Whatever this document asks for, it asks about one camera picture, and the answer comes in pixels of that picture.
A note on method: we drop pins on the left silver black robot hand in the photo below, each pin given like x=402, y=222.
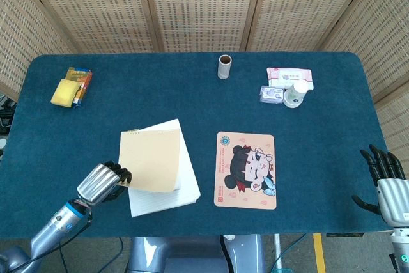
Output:
x=97, y=183

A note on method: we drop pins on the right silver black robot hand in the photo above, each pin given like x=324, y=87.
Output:
x=391, y=196

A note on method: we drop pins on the yellow cover spiral notebook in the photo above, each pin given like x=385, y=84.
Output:
x=150, y=164

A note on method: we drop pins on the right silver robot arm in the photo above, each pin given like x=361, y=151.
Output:
x=401, y=250

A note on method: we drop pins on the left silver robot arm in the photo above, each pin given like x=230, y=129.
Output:
x=48, y=231

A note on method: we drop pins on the yellow sponge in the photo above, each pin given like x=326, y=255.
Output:
x=65, y=93

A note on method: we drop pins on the orange blue cardboard box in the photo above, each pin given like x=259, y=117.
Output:
x=83, y=76

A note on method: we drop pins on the dark teal table cloth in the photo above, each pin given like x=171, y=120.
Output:
x=159, y=94

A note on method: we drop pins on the grey blue robot torso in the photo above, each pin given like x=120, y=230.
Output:
x=191, y=254

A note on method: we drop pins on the white pole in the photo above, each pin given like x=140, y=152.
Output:
x=277, y=250

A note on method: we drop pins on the white medicine bottle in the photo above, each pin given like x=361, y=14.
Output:
x=295, y=95

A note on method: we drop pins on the cartoon girl mouse pad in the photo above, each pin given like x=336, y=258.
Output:
x=246, y=170

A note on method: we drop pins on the woven folding screen panel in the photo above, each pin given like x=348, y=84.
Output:
x=383, y=46
x=303, y=7
x=204, y=7
x=22, y=36
x=96, y=7

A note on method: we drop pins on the pink white wet wipes pack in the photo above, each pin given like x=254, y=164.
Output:
x=287, y=76

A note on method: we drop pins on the grey cardboard tube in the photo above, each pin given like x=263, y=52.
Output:
x=224, y=70

